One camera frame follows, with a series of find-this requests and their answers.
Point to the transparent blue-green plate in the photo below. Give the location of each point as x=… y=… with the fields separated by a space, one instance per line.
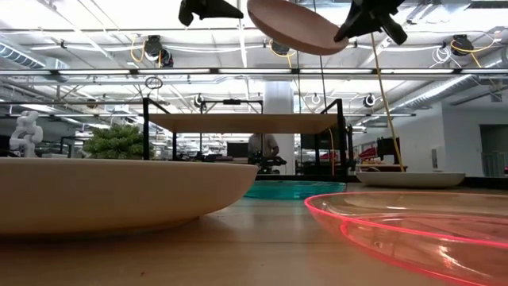
x=293 y=190

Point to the black background monitor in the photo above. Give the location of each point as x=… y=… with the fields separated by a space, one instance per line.
x=237 y=150
x=386 y=149

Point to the grey door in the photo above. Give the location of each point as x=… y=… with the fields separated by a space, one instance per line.
x=494 y=151

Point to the wooden shelf with black frame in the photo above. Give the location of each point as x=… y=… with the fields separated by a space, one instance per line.
x=246 y=124

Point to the silver air duct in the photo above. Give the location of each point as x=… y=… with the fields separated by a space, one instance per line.
x=20 y=57
x=436 y=93

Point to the terracotta plate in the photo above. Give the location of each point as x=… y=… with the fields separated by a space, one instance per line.
x=289 y=24

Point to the small green potted plant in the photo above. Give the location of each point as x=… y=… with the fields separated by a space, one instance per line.
x=115 y=143

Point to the large beige plate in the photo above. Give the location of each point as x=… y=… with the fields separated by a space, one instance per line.
x=111 y=194

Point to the white plate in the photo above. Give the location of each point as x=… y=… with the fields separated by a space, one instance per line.
x=410 y=179

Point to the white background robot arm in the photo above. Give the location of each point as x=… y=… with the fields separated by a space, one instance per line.
x=25 y=135

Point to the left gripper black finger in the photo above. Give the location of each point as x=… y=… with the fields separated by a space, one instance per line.
x=185 y=14
x=222 y=12

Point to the transparent orange-red plate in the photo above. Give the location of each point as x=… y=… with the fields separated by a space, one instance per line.
x=416 y=230

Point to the long LED light bar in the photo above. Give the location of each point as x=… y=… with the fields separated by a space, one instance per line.
x=254 y=71

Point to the white building column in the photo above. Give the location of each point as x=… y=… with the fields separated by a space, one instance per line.
x=279 y=99

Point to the red storage bins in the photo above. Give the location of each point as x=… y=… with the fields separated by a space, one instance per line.
x=367 y=153

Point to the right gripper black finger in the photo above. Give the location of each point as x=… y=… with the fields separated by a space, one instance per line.
x=397 y=33
x=353 y=29

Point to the black background robot arm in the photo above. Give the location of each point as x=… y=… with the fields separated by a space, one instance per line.
x=270 y=161

